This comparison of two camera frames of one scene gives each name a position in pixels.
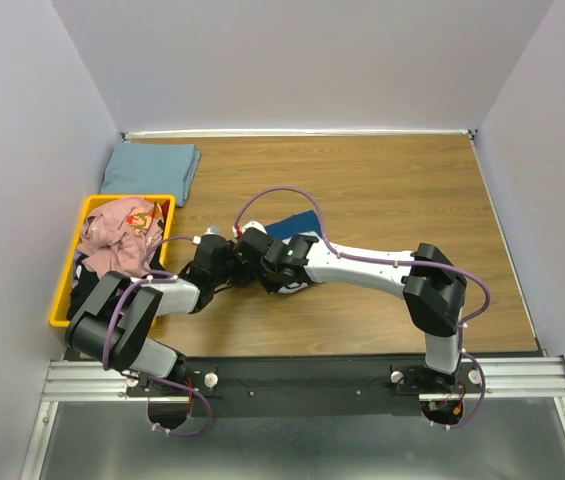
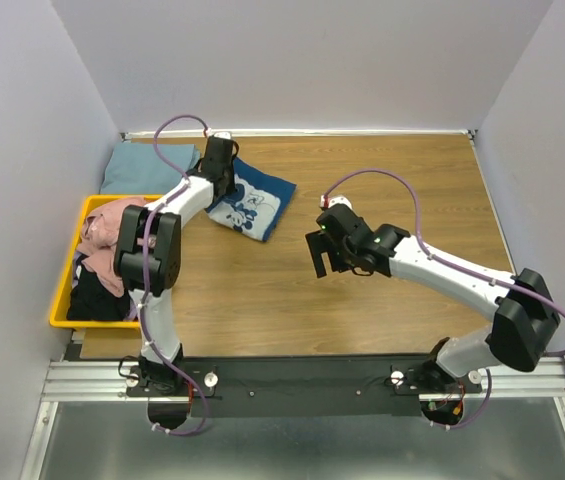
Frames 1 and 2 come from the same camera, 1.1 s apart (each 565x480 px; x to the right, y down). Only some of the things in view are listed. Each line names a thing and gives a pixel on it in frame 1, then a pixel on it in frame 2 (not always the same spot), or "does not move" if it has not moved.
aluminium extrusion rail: x=504 y=377 does not move
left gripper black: x=245 y=275 → x=231 y=186
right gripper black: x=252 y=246 → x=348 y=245
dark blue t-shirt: x=306 y=222 → x=256 y=205
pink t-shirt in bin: x=116 y=234 does not move
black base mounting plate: x=301 y=387 does not move
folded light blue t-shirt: x=141 y=168 does not move
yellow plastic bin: x=59 y=312 does not move
